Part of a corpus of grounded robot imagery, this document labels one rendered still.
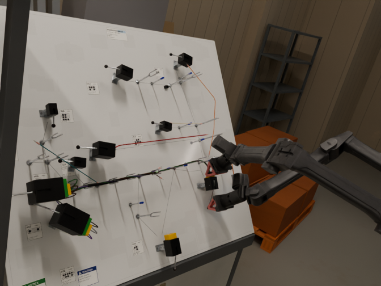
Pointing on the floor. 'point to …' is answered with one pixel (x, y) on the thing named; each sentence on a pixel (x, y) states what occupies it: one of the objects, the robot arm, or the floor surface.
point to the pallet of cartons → (275, 211)
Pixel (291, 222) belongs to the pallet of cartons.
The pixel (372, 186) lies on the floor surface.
